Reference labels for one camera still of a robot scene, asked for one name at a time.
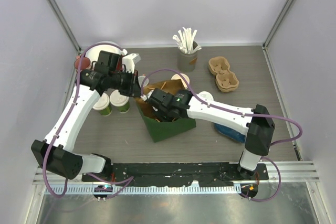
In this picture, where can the blue leaf-shaped dish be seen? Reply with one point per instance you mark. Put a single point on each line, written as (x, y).
(230, 133)

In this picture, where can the grey straw holder cup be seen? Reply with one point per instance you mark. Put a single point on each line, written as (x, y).
(186, 62)

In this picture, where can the stack of white lids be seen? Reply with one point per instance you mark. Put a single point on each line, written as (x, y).
(206, 95)

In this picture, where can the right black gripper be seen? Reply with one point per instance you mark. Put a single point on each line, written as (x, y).
(157, 113)

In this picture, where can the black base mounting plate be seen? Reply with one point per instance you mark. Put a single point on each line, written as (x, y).
(210, 174)

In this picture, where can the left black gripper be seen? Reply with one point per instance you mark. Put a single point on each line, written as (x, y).
(133, 89)

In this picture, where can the white paper plate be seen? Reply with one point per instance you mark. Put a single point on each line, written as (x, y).
(93, 53)

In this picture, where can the white wrapped straws bundle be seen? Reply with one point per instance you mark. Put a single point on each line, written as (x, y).
(185, 41)

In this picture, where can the red round tray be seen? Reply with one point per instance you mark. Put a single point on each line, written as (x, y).
(119, 66)

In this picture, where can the green paper bag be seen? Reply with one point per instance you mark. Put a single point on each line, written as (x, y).
(158, 126)

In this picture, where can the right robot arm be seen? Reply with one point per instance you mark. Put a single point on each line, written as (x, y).
(249, 124)

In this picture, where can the stack of green paper cups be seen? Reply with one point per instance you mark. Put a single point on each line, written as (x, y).
(184, 79)

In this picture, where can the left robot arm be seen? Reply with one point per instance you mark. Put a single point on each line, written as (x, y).
(55, 153)

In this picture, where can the white cup lid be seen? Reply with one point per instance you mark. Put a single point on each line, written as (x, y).
(118, 100)
(102, 103)

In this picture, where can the cardboard cup carrier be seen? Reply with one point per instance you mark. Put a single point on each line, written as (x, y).
(225, 79)

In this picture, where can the floral pink tumbler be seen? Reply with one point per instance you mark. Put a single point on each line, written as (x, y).
(82, 63)

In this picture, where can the green paper cup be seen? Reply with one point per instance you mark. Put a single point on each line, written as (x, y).
(123, 108)
(104, 111)

